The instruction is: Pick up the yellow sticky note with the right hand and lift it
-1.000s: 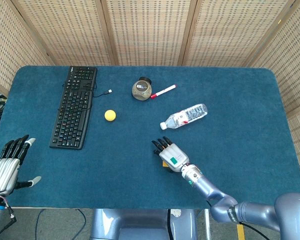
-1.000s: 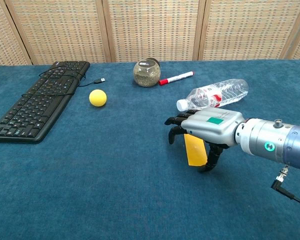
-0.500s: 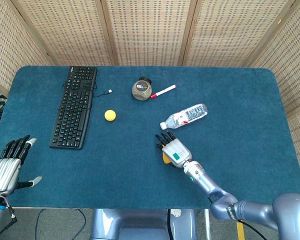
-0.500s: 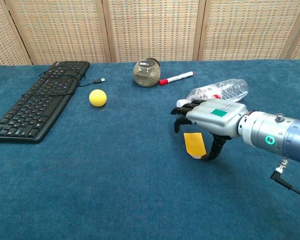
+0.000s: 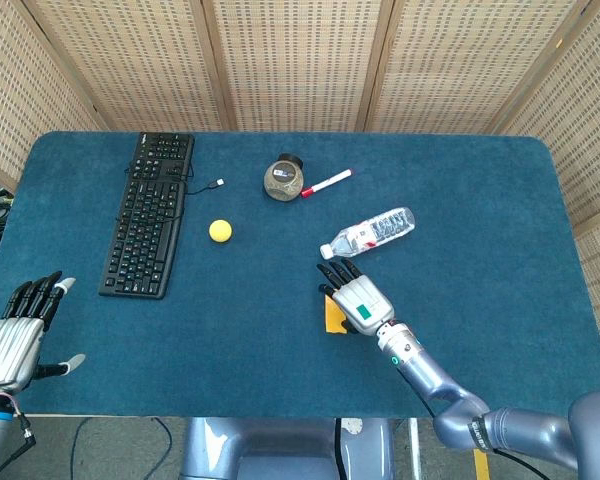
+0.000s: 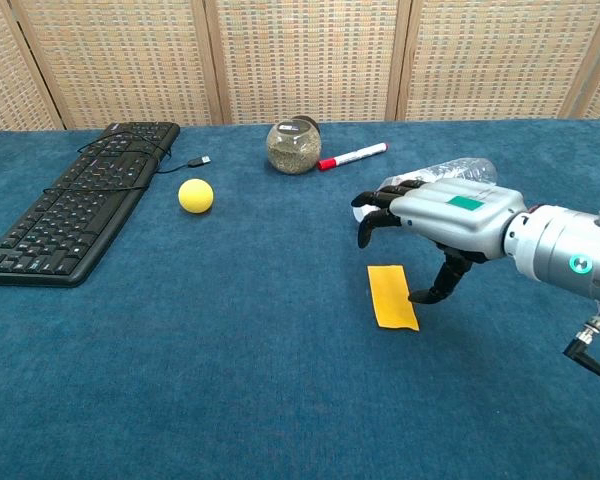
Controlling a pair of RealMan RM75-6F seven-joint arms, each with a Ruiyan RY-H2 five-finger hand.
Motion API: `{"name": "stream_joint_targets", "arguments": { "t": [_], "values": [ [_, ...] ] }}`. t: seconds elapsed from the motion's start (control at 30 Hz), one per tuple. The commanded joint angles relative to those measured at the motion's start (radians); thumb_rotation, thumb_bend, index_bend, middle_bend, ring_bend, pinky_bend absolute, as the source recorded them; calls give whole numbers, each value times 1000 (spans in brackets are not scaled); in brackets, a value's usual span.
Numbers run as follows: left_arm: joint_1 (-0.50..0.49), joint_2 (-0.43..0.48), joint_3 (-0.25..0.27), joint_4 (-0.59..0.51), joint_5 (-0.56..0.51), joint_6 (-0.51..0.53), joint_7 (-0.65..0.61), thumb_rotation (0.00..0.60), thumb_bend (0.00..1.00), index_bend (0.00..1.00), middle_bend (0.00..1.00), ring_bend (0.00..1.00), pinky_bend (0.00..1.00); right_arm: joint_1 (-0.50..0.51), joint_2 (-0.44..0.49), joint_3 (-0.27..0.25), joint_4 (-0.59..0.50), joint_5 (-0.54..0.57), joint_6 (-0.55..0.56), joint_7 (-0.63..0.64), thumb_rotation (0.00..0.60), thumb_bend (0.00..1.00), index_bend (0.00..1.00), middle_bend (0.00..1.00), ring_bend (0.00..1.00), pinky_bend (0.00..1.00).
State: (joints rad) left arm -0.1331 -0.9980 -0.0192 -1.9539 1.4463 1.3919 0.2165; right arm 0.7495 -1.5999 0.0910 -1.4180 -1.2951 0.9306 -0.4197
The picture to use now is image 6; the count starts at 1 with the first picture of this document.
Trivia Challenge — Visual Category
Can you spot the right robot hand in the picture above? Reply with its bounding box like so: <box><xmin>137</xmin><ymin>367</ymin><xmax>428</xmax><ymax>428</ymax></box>
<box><xmin>350</xmin><ymin>178</ymin><xmax>527</xmax><ymax>305</ymax></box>

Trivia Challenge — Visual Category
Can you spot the clear plastic water bottle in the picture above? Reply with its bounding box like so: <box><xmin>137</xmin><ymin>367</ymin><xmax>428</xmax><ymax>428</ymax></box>
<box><xmin>353</xmin><ymin>157</ymin><xmax>498</xmax><ymax>222</ymax></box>

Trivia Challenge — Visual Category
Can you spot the red white marker pen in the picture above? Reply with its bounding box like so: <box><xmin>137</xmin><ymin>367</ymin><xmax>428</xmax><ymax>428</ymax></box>
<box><xmin>317</xmin><ymin>142</ymin><xmax>389</xmax><ymax>172</ymax></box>

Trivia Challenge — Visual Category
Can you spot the round glass jar black lid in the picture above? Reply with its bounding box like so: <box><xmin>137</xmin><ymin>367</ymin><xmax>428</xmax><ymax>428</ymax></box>
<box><xmin>265</xmin><ymin>115</ymin><xmax>323</xmax><ymax>176</ymax></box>

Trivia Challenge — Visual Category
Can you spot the woven bamboo folding screen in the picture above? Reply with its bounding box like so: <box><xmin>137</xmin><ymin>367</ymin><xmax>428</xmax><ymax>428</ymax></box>
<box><xmin>0</xmin><ymin>0</ymin><xmax>600</xmax><ymax>132</ymax></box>

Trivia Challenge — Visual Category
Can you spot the yellow foam ball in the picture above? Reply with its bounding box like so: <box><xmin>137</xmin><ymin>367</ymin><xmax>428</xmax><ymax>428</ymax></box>
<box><xmin>177</xmin><ymin>178</ymin><xmax>215</xmax><ymax>215</ymax></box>

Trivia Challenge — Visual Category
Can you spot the blue felt table mat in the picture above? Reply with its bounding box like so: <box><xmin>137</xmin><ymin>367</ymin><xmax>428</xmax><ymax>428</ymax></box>
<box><xmin>0</xmin><ymin>118</ymin><xmax>600</xmax><ymax>480</ymax></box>

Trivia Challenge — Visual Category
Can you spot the black computer keyboard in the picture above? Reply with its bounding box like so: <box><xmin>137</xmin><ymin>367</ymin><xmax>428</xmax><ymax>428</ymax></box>
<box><xmin>0</xmin><ymin>121</ymin><xmax>181</xmax><ymax>288</ymax></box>

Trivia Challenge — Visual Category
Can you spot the black arm connector cable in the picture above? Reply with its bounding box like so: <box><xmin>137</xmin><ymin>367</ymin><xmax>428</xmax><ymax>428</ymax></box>
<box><xmin>561</xmin><ymin>299</ymin><xmax>600</xmax><ymax>386</ymax></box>

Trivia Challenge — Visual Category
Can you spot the black keyboard usb cable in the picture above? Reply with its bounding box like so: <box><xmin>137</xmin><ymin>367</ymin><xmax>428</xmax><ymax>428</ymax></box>
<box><xmin>42</xmin><ymin>134</ymin><xmax>212</xmax><ymax>194</ymax></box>

